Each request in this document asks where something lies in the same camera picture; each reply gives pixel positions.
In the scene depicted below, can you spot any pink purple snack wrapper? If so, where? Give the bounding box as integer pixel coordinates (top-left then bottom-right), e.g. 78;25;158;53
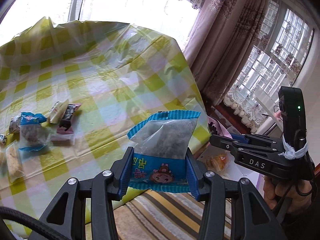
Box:
208;116;240;138

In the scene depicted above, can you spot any brown bread bun pack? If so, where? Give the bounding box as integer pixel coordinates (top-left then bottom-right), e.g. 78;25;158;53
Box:
206;153;229;172

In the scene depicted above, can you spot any blue dried fruit bag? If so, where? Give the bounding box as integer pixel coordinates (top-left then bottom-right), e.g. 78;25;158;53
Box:
127;109;201;193
19;112;49;152

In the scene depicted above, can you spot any dark chocolate snack wrapper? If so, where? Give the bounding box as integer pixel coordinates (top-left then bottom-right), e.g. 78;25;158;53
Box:
57;103;81;134

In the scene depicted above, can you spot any small white cream snack pack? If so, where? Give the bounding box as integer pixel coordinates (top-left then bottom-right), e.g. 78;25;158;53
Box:
47;99;69;124

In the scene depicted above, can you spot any small white blue candy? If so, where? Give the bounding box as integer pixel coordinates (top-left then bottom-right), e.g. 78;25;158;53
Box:
0;134;7;146

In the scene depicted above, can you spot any grey white barcode snack pack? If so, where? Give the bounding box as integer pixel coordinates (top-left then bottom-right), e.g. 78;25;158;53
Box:
9;115;21;134

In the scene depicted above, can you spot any purple wafer bar pack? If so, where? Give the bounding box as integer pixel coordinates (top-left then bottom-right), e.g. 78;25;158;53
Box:
50;127;75;145

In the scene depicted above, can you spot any right hand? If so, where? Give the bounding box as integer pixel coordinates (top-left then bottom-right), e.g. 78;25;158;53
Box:
263;176;312;214

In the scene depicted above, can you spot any white lace sheer curtain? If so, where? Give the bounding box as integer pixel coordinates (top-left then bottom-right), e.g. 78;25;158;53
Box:
223;0;313;133

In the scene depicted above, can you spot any green checkered plastic tablecloth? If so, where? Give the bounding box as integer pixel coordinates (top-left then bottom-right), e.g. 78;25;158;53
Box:
1;18;209;218

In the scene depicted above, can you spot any pink floral curtain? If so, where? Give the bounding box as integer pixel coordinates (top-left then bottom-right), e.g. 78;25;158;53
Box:
184;0;269;106

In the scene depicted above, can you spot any black camera with green light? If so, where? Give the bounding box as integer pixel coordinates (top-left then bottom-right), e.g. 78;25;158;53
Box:
278;86;306;151

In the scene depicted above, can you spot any black cable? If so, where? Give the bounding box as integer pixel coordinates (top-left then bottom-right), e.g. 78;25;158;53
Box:
0;205;66;240

